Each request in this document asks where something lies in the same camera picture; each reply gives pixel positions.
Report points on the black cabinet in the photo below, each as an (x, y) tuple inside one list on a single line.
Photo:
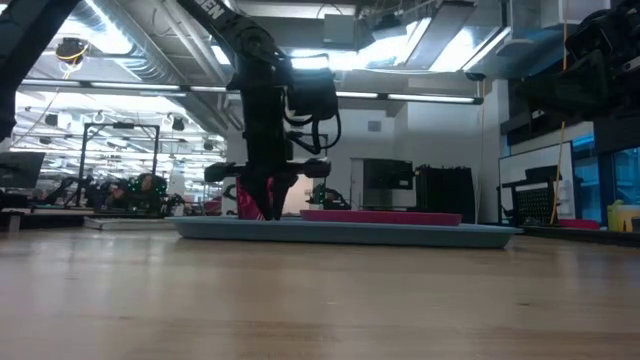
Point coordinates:
[(445, 190)]

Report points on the black background robot arm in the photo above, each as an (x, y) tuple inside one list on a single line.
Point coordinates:
[(230, 192), (327, 197)]

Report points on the red patterned cup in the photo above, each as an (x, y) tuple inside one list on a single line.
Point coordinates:
[(242, 202)]

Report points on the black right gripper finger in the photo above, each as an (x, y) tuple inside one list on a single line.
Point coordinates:
[(570, 90)]

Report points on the black background robot station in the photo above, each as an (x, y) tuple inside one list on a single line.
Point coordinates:
[(115, 192)]

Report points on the whiteboard with black frame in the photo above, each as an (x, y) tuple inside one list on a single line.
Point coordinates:
[(520, 160)]

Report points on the long ceiling light bar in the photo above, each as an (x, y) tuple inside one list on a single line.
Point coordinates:
[(430, 98)]

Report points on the grey flat board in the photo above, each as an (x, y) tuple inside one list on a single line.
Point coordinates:
[(130, 223)]

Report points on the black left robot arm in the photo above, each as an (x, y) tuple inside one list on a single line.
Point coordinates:
[(25, 50)]

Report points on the grey square wall speaker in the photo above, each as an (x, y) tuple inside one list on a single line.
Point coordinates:
[(374, 126)]

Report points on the dark computer monitor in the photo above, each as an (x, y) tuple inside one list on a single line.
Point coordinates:
[(20, 170)]

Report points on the black perforated rack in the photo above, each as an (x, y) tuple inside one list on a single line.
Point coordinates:
[(535, 197)]

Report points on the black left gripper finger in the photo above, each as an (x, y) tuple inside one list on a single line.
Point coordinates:
[(284, 187), (260, 197)]

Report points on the person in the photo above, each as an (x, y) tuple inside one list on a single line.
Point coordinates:
[(147, 185)]

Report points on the black box appliance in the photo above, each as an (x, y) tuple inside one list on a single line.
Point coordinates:
[(387, 175)]

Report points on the blue-grey tray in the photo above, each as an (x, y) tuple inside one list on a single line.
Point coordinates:
[(340, 234)]

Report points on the yellow-green container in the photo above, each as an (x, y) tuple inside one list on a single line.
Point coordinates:
[(625, 217)]

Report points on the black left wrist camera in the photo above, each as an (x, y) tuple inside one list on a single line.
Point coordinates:
[(312, 95)]

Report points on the red chair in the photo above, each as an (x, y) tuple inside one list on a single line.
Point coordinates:
[(212, 206)]

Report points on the pink background plate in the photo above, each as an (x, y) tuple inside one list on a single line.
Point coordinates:
[(580, 224)]

